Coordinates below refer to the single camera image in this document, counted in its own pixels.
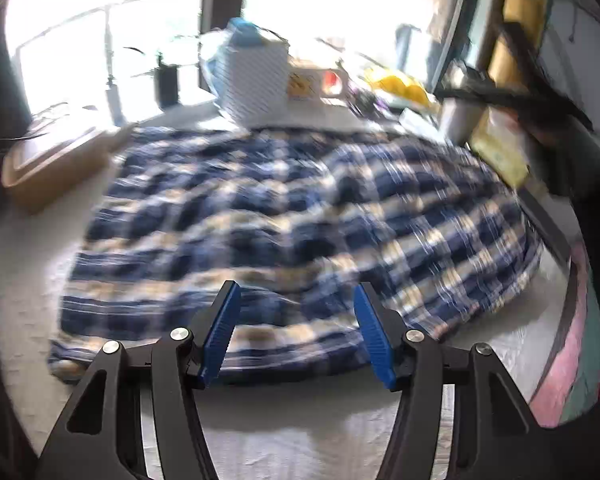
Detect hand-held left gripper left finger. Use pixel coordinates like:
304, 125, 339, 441
35, 280, 243, 480

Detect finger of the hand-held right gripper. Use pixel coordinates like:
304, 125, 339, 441
436, 76, 528, 111

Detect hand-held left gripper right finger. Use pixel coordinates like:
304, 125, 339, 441
352, 282, 561, 480

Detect blue plaid pants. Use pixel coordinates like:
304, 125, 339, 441
47, 127, 543, 386

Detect steel tumbler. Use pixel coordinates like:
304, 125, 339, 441
437, 60, 482, 143

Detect yellow tissue pack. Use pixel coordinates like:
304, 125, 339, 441
472, 110, 529, 187

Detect yellow plush toy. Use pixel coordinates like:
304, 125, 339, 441
365, 72, 431, 107

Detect orange and white mug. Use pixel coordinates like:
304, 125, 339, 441
322, 70, 351, 98

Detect white bear mug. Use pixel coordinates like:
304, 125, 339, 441
286, 60, 353, 104

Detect pink and green cloth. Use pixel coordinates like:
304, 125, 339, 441
530, 245, 600, 428

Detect white slatted basket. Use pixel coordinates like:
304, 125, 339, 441
215, 40, 291, 126

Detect brown lunch box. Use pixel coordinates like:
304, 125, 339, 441
0, 122, 136, 213

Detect blue plastic bag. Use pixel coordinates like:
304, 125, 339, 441
200, 17, 262, 101

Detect black charger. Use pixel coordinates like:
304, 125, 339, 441
155, 65, 180, 108

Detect grey desk lamp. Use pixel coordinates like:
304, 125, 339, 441
102, 5, 124, 126

